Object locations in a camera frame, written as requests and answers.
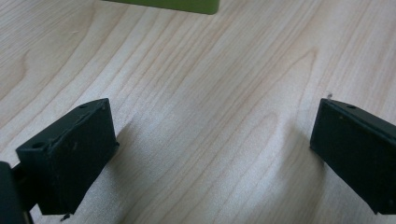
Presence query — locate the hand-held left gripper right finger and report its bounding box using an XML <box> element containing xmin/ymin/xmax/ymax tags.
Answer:
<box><xmin>309</xmin><ymin>98</ymin><xmax>396</xmax><ymax>216</ymax></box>

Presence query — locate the green flat block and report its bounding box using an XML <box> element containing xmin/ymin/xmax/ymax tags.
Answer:
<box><xmin>101</xmin><ymin>0</ymin><xmax>220</xmax><ymax>16</ymax></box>

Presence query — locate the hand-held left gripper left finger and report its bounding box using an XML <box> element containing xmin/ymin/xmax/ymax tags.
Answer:
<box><xmin>15</xmin><ymin>97</ymin><xmax>120</xmax><ymax>217</ymax></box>

